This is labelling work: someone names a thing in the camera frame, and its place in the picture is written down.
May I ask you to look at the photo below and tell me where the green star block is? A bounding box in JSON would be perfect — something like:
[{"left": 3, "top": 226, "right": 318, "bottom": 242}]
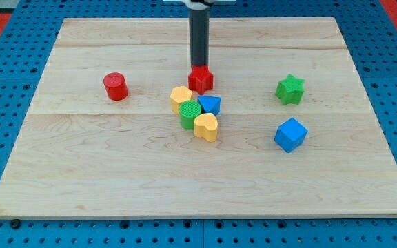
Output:
[{"left": 275, "top": 74, "right": 305, "bottom": 105}]

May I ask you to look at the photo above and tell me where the wooden board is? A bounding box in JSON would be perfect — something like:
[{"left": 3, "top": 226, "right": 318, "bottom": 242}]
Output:
[{"left": 0, "top": 17, "right": 397, "bottom": 220}]

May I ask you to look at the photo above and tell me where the yellow hexagon block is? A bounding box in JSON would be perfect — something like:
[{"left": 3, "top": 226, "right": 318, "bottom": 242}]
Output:
[{"left": 170, "top": 86, "right": 192, "bottom": 114}]

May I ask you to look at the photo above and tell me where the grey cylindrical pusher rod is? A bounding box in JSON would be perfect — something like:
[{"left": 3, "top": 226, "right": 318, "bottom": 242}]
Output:
[{"left": 188, "top": 8, "right": 210, "bottom": 66}]

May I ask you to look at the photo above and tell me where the yellow heart block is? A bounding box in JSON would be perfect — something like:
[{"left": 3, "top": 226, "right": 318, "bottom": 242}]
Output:
[{"left": 194, "top": 113, "right": 218, "bottom": 142}]

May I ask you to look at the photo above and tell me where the blue triangle block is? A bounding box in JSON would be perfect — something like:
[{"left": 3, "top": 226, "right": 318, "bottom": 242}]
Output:
[{"left": 197, "top": 95, "right": 221, "bottom": 116}]

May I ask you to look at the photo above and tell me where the blue cube block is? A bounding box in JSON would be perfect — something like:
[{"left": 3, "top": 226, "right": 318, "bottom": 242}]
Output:
[{"left": 274, "top": 118, "right": 308, "bottom": 153}]

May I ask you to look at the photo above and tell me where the green cylinder block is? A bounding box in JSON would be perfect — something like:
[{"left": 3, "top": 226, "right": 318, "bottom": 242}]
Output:
[{"left": 179, "top": 100, "right": 202, "bottom": 130}]

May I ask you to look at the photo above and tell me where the red cylinder block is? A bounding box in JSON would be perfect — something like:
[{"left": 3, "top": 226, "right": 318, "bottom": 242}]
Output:
[{"left": 103, "top": 72, "right": 129, "bottom": 101}]

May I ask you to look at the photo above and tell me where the red star block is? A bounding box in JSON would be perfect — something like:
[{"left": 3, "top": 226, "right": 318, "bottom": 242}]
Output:
[{"left": 188, "top": 65, "right": 214, "bottom": 95}]

